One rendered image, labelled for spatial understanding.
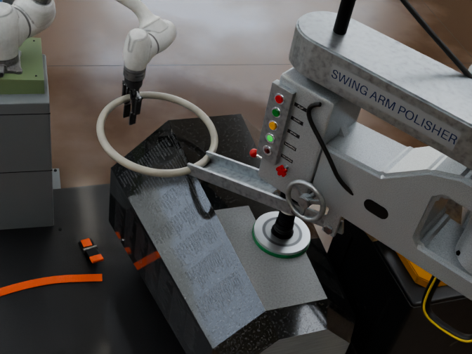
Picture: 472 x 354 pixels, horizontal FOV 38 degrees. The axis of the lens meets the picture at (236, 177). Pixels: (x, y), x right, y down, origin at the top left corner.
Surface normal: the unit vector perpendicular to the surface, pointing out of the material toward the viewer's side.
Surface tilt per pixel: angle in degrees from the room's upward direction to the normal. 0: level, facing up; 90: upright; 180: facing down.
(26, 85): 90
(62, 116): 0
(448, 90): 0
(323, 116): 90
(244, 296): 45
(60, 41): 0
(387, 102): 90
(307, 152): 90
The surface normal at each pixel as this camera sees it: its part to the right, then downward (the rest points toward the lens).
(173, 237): -0.54, -0.42
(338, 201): -0.63, 0.44
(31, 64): 0.19, -0.75
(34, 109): 0.24, 0.67
